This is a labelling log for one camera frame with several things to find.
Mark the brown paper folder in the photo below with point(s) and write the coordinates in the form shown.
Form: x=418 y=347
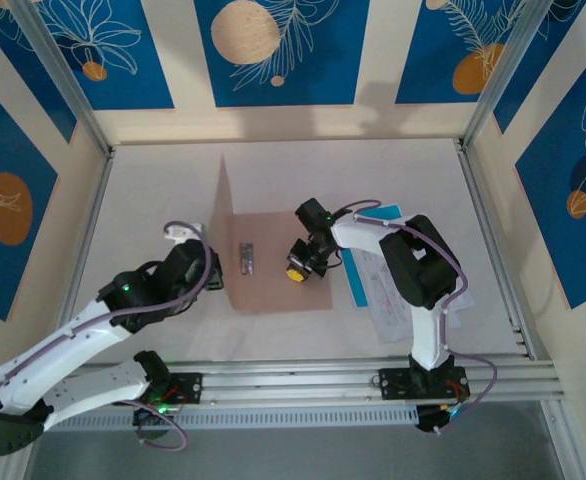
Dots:
x=283 y=295

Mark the blue sheet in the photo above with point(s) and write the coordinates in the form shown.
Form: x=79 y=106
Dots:
x=360 y=295

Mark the black arm base connector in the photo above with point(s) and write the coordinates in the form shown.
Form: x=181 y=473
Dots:
x=433 y=420
x=148 y=417

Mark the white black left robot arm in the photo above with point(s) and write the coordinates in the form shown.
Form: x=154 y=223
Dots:
x=73 y=345

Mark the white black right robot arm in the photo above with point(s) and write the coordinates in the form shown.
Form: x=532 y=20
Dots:
x=425 y=330

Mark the silver metal folder clip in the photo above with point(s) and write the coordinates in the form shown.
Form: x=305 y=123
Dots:
x=246 y=259

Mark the aluminium table side rail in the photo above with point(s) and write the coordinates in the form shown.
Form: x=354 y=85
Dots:
x=493 y=240
x=95 y=210

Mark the aluminium mounting rail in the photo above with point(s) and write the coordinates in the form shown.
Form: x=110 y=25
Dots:
x=293 y=382

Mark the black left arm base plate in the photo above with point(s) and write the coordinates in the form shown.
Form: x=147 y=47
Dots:
x=190 y=387

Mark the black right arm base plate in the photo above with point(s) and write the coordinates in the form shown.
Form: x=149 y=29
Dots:
x=393 y=382

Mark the aluminium frame post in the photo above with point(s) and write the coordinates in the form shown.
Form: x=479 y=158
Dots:
x=523 y=65
x=63 y=75

